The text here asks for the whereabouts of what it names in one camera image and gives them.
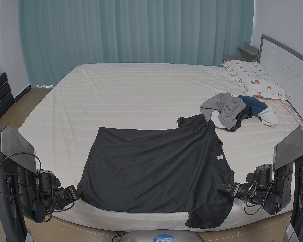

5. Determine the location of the grey bedside table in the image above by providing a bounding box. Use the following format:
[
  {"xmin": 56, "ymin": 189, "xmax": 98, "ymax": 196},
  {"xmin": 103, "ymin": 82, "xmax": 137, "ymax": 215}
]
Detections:
[{"xmin": 223, "ymin": 42, "xmax": 259, "ymax": 63}]

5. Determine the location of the pile of clothes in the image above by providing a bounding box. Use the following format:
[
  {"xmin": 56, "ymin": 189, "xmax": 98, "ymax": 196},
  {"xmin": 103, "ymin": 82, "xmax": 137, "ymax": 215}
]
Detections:
[{"xmin": 200, "ymin": 92, "xmax": 279, "ymax": 132}]

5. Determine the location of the bed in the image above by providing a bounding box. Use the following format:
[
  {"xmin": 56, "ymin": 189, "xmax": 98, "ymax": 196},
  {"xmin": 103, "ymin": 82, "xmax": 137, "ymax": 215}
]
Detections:
[{"xmin": 16, "ymin": 34, "xmax": 303, "ymax": 232}]

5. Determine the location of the black T-shirt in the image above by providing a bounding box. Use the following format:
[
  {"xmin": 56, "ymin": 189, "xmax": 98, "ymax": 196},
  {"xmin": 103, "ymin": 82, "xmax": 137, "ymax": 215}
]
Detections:
[{"xmin": 76, "ymin": 114, "xmax": 236, "ymax": 229}]

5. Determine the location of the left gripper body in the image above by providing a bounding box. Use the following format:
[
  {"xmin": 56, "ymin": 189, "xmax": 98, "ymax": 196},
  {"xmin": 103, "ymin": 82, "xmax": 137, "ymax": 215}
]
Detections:
[{"xmin": 65, "ymin": 184, "xmax": 82, "ymax": 204}]

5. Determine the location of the blue-green curtain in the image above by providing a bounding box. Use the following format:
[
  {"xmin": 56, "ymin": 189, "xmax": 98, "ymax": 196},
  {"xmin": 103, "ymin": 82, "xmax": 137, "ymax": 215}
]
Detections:
[{"xmin": 19, "ymin": 0, "xmax": 255, "ymax": 88}]

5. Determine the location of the white printed pillow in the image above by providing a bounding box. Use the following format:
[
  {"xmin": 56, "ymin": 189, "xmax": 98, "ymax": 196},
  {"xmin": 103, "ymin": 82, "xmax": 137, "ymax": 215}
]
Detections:
[{"xmin": 221, "ymin": 60, "xmax": 291, "ymax": 101}]

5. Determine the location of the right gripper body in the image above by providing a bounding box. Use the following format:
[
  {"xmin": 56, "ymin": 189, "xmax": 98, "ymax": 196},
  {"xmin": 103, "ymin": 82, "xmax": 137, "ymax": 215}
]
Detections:
[{"xmin": 225, "ymin": 182, "xmax": 248, "ymax": 201}]

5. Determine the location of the black chest of drawers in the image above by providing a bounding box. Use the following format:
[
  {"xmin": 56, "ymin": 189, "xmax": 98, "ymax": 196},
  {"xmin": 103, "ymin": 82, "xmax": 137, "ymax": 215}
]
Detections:
[{"xmin": 0, "ymin": 72, "xmax": 15, "ymax": 125}]

